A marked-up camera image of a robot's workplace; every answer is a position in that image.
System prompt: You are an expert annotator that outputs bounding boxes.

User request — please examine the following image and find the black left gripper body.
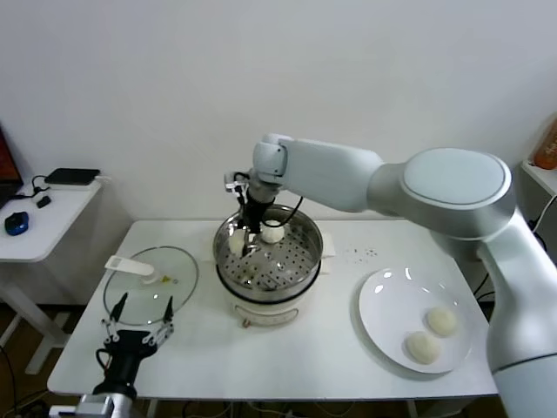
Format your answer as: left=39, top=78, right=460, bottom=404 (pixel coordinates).
left=91, top=330, right=158, bottom=396

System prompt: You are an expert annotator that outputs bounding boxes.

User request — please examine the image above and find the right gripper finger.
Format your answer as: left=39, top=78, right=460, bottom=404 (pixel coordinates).
left=244, top=231, right=261, bottom=259

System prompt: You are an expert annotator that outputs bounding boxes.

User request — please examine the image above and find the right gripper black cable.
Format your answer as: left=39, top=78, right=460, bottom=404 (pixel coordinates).
left=278, top=195, right=305, bottom=227

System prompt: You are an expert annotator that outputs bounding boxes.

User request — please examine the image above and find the thin black desk cable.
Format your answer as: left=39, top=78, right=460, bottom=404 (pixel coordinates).
left=11, top=175, right=52, bottom=201

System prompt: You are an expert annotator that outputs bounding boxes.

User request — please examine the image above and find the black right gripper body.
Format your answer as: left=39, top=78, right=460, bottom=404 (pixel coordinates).
left=241, top=198, right=273, bottom=234

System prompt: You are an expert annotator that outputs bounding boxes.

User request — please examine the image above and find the white side table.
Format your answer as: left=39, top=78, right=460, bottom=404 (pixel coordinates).
left=0, top=176, right=110, bottom=376

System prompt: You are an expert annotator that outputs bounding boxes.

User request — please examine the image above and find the stainless steel steamer basket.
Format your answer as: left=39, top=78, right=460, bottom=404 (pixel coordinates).
left=212, top=203, right=325, bottom=301

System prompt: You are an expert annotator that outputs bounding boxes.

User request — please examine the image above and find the flat black device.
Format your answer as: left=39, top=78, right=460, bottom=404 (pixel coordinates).
left=44, top=168, right=101, bottom=187

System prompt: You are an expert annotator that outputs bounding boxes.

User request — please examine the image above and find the blue black computer mouse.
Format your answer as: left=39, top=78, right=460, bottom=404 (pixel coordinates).
left=3, top=212, right=30, bottom=237

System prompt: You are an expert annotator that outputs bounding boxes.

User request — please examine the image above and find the steel steamer pot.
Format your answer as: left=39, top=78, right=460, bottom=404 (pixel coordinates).
left=199, top=233, right=337, bottom=328

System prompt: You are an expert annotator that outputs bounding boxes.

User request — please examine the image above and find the large white plate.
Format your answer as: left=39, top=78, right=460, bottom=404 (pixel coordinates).
left=357, top=267, right=473, bottom=374

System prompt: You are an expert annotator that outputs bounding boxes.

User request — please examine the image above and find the white steamed baozi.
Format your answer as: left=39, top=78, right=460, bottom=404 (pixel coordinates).
left=425, top=306, right=459, bottom=337
left=229, top=229, right=249, bottom=256
left=405, top=330, right=440, bottom=365
left=259, top=219, right=286, bottom=244

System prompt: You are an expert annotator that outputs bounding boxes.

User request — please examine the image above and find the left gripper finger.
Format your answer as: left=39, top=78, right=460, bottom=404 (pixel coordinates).
left=102, top=292, right=129, bottom=343
left=145, top=295, right=176, bottom=346

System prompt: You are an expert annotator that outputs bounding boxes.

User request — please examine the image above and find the glass lid with white handle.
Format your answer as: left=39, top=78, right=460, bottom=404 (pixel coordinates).
left=102, top=246, right=200, bottom=327

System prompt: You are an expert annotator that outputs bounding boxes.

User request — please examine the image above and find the laptop with red screen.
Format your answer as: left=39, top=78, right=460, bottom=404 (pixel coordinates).
left=0, top=125, right=23, bottom=209

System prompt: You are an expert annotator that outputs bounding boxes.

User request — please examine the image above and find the black floor cable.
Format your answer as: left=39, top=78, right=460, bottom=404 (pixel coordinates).
left=0, top=347, right=18, bottom=418

